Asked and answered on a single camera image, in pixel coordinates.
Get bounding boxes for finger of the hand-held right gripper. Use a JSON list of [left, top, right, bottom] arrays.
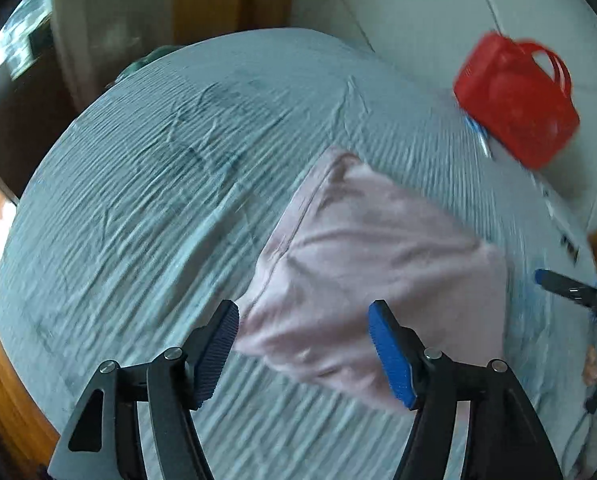
[[535, 268, 597, 308]]

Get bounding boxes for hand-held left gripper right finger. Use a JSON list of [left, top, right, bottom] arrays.
[[369, 300, 564, 480]]

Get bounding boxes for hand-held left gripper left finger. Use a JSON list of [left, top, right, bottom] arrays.
[[48, 300, 240, 480]]

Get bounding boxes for pink shirt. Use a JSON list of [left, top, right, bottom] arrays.
[[232, 146, 510, 413]]

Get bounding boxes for light blue floral bed sheet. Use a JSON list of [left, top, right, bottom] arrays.
[[0, 27, 597, 480]]

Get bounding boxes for red bear-face case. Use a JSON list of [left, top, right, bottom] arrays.
[[453, 31, 581, 171]]

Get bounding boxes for dark wooden cabinet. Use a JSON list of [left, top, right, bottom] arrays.
[[0, 75, 79, 203]]

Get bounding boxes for green cloth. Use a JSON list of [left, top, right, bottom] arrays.
[[106, 44, 186, 91]]

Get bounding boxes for white padded headboard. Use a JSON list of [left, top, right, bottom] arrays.
[[288, 0, 597, 231]]

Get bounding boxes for pale curtain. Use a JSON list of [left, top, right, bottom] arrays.
[[51, 0, 179, 116]]

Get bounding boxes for small black box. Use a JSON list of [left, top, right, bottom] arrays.
[[26, 25, 54, 58]]

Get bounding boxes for window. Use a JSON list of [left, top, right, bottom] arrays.
[[0, 0, 54, 91]]

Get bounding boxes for blue-handled scissors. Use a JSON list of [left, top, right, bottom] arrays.
[[465, 116, 494, 158]]

